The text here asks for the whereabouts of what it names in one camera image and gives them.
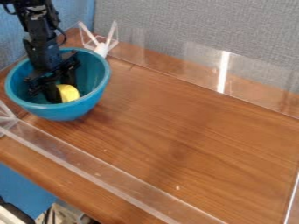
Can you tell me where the orange white plunger toy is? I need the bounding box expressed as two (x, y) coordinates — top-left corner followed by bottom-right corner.
(94, 43), (108, 58)

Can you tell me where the blue bowl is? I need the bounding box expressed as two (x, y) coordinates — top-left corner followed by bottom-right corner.
(4, 47), (111, 121)

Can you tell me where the clear acrylic front barrier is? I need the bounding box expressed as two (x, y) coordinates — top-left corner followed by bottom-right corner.
(0, 100), (227, 224)

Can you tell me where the yellow wedge object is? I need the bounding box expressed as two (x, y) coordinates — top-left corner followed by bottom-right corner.
(57, 84), (80, 102)

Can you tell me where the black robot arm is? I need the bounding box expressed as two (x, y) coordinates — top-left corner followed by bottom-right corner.
(0, 0), (80, 103)

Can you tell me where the clear acrylic barrier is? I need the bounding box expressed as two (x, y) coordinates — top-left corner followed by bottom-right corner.
(108, 25), (299, 119)
(0, 100), (227, 224)

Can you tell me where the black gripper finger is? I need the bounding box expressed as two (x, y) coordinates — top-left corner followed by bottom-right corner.
(64, 70), (78, 87)
(43, 82), (62, 103)

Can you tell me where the clear acrylic back barrier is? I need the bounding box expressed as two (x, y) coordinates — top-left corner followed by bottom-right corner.
(108, 25), (299, 119)

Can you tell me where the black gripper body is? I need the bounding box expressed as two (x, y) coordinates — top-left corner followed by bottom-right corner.
(23, 50), (80, 95)

